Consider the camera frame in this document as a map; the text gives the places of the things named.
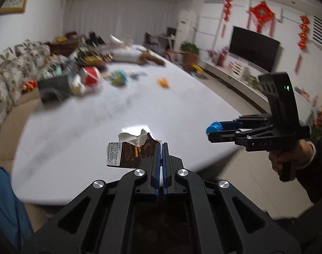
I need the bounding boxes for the green wrapped box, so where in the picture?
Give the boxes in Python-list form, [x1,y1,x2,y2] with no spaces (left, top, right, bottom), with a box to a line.
[37,58,78,103]

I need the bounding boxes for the potted green plant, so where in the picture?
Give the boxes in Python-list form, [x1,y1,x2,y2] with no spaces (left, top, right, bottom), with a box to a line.
[180,41,200,56]

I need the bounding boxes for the red fire extinguisher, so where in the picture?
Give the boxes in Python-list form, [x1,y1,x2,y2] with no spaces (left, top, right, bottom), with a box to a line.
[216,47,228,67]

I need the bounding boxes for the red white paper cup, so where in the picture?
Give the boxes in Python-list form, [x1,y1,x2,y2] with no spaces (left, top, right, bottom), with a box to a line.
[79,66,102,87]

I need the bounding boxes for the dark fruit bowl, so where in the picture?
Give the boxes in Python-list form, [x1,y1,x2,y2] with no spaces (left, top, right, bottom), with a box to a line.
[75,49,107,67]

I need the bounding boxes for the brown snack wrapper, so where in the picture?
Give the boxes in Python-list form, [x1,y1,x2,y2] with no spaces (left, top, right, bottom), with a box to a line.
[106,126,161,168]

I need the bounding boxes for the gold framed calligraphy picture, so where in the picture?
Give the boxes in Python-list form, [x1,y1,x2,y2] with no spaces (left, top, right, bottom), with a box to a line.
[0,0,27,15]

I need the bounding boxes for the blue cloth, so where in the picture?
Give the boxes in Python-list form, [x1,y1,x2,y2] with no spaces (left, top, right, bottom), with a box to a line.
[0,167,34,253]

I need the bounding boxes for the wooden armchair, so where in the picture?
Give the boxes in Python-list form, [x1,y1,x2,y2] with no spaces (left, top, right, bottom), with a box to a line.
[180,52,200,73]

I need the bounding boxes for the teal round toy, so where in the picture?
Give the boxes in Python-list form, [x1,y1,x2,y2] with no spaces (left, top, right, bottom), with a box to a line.
[110,69,128,86]

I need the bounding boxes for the white pillow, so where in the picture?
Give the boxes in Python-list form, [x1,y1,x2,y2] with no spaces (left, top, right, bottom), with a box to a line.
[112,49,142,64]

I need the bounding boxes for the white tv cabinet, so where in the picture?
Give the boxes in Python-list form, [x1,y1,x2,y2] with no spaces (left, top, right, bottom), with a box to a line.
[204,61,317,128]

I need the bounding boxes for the yellow toy excavator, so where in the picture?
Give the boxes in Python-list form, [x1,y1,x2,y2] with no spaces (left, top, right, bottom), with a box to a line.
[157,77,170,88]

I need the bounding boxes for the white curtains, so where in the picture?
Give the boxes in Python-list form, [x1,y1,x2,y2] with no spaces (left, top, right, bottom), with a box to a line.
[63,0,177,44]

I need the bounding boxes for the white standing air conditioner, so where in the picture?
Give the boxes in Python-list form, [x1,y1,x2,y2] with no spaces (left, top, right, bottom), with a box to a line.
[174,9,197,51]

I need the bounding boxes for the floral patterned sofa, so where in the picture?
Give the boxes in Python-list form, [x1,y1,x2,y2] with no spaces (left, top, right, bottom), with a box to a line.
[0,39,51,130]

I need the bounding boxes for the black flat television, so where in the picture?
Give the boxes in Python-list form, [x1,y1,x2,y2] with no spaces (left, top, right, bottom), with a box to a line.
[229,26,280,72]

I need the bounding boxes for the red chinese knot decoration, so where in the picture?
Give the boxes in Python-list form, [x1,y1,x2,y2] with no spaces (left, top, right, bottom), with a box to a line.
[246,1,275,37]

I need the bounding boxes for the brown plush toy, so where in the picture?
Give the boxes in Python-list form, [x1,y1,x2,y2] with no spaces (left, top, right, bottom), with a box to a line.
[137,52,166,66]

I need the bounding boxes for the right hand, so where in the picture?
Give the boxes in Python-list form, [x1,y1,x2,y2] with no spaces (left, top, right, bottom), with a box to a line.
[268,139,315,173]

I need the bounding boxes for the red hanging lantern string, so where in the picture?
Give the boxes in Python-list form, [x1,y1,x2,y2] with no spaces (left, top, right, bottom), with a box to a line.
[221,0,234,39]

